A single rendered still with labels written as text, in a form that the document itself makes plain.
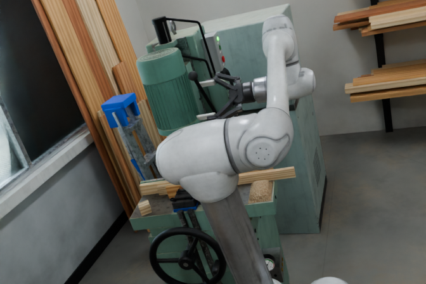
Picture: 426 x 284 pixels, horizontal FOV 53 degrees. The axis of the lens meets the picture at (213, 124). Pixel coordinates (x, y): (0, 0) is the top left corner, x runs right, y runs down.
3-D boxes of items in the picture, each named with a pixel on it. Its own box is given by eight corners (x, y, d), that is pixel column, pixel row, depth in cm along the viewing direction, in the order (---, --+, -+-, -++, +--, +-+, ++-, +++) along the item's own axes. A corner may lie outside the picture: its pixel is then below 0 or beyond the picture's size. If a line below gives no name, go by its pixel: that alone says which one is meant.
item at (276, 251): (264, 284, 171) (259, 269, 169) (265, 263, 183) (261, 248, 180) (284, 283, 169) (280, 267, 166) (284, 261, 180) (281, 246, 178)
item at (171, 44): (159, 63, 173) (146, 21, 167) (164, 58, 180) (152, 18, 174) (177, 59, 171) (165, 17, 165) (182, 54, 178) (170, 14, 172)
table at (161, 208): (124, 246, 168) (120, 233, 166) (148, 202, 195) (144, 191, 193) (276, 230, 153) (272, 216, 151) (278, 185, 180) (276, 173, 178)
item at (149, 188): (142, 195, 190) (139, 186, 188) (143, 193, 192) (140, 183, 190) (274, 177, 175) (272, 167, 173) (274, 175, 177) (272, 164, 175)
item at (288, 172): (159, 195, 186) (156, 187, 185) (160, 193, 188) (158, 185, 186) (295, 177, 171) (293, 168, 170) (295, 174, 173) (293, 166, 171)
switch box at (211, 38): (209, 73, 189) (200, 38, 183) (213, 67, 198) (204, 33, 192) (222, 70, 187) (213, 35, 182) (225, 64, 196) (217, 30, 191)
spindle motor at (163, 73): (153, 140, 166) (128, 64, 155) (165, 122, 182) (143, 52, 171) (196, 133, 162) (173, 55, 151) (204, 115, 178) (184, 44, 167)
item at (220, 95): (215, 116, 186) (206, 85, 181) (218, 109, 194) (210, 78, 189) (234, 113, 184) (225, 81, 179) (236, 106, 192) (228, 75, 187)
